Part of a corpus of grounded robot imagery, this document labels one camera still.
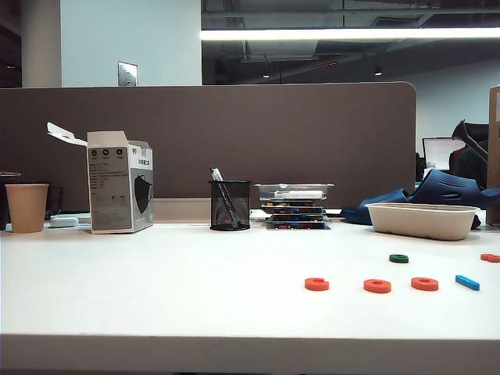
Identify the black office chair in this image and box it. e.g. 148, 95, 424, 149
452, 118, 490, 162

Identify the clear plastic tray pack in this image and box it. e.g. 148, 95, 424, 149
253, 181, 335, 203

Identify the metal wall plate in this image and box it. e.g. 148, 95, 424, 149
117, 61, 139, 88

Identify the orange letter O magnet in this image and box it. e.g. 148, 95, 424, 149
362, 278, 393, 294
410, 277, 440, 292

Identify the blue bar letter magnet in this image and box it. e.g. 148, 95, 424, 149
455, 274, 481, 292

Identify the dark blue fabric bag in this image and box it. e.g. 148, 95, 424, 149
340, 167, 500, 230

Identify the flat letter magnet pack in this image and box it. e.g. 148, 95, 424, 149
267, 213, 327, 223
271, 206, 327, 216
260, 199, 327, 209
265, 220, 333, 230

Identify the small white case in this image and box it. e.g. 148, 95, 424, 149
48, 215, 80, 228

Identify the black and white pen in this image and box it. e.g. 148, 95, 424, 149
209, 166, 240, 229

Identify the computer monitor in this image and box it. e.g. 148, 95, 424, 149
421, 136, 466, 172

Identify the orange letter C magnet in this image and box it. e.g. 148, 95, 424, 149
304, 277, 330, 292

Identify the black mesh pen holder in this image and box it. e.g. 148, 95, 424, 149
207, 179, 252, 231

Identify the white grey mask box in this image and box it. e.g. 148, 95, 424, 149
45, 121, 155, 235

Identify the beige oblong tray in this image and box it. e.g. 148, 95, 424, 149
365, 202, 481, 241

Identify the tall brown cardboard container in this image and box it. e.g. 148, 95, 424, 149
486, 84, 500, 227

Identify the long ceiling light strip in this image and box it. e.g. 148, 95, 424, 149
199, 26, 500, 41

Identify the person in dark green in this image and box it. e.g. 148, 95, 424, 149
448, 142, 489, 189

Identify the dark lidded container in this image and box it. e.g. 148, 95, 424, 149
0, 170, 22, 231

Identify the brown desk partition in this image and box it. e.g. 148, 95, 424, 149
0, 80, 417, 226

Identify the brown paper cup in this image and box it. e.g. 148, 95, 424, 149
3, 183, 50, 234

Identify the dark drinking glass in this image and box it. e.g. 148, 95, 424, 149
44, 184, 63, 220

